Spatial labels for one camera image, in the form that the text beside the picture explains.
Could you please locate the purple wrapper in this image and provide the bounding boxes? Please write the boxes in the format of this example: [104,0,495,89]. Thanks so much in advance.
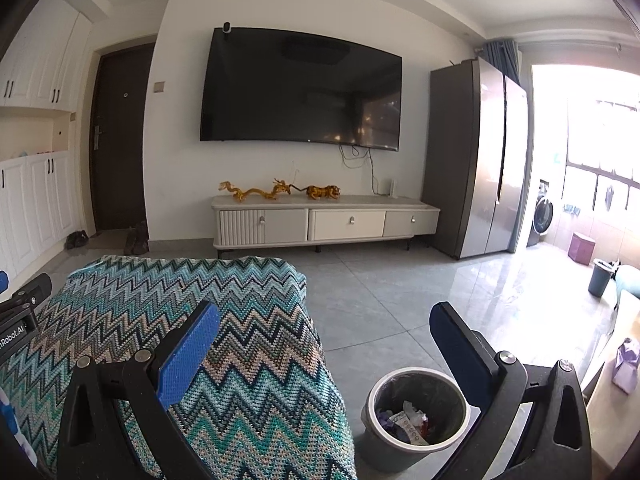
[376,407,401,433]

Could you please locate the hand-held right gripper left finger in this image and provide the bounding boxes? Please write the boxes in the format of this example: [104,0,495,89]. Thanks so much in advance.
[56,300,222,480]

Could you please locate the dark brown entrance door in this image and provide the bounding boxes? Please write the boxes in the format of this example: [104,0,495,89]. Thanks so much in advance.
[90,42,157,233]

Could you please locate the white blister pack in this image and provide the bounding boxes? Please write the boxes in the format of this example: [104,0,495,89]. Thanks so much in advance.
[395,422,428,446]

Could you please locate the teal seat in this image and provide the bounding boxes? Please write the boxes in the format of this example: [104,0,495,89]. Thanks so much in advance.
[614,265,640,303]

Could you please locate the dark blue waste bin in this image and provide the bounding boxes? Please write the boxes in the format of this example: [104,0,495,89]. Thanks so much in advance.
[587,258,615,297]

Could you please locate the grey round trash bin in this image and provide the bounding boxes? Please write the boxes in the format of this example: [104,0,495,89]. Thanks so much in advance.
[361,367,472,475]

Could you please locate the blue grey curtain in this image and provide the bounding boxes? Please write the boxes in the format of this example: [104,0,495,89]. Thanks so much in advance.
[480,37,523,86]

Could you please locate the white television cabinet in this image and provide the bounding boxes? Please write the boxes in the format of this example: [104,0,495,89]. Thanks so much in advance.
[210,194,442,260]

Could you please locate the grey double-door refrigerator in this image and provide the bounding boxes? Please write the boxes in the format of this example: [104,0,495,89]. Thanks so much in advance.
[420,57,530,261]

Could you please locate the zigzag knitted blanket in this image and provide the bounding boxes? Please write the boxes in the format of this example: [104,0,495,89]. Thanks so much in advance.
[0,255,358,480]

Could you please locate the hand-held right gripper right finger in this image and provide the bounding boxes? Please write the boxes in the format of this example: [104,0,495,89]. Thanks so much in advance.
[429,301,593,480]

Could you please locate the brown boots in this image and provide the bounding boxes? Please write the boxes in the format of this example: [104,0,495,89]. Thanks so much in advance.
[124,220,150,256]

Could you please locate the grey washing machine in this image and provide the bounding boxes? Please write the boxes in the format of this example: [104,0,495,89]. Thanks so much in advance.
[526,177,556,248]

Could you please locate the golden tiger figurine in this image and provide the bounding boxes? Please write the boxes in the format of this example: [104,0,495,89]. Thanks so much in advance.
[304,184,342,201]

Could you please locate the purple cube stool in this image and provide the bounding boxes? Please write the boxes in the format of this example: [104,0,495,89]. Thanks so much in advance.
[571,231,597,265]

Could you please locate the hanging television cables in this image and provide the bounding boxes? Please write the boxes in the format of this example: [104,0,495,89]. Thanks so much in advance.
[339,142,381,196]

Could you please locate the blue white printed bag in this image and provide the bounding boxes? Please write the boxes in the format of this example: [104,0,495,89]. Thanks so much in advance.
[0,390,33,468]

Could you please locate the white shoe cabinet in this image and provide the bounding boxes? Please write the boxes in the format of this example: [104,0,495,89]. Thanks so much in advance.
[0,0,96,291]

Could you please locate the white coffee table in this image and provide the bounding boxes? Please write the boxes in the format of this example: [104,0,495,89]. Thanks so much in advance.
[582,300,640,471]

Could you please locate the black wall television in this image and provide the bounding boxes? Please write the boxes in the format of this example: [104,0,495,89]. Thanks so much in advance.
[200,26,403,152]

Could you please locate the golden dragon figurine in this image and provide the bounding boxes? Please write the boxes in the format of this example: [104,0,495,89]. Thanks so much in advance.
[218,178,296,202]

